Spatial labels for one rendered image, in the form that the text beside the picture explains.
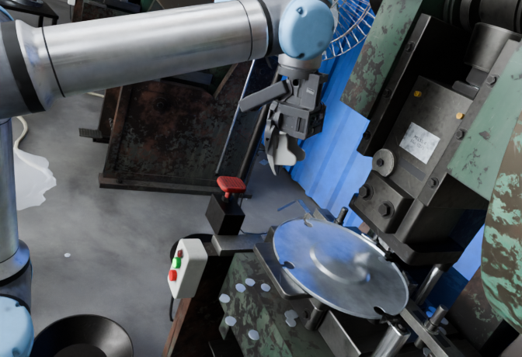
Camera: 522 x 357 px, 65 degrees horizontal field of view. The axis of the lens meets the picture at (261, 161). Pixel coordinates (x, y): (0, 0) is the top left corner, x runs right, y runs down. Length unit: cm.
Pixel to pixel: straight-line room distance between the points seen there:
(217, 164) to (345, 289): 177
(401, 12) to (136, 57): 52
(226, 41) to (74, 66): 17
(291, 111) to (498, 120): 31
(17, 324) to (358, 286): 57
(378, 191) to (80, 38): 57
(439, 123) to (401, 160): 10
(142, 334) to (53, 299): 34
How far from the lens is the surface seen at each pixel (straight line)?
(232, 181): 104
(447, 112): 77
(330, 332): 88
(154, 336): 163
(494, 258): 46
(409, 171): 80
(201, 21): 49
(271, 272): 76
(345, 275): 83
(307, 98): 72
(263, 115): 162
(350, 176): 263
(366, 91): 84
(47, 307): 168
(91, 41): 47
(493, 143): 67
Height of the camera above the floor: 122
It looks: 22 degrees down
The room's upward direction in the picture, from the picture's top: 21 degrees clockwise
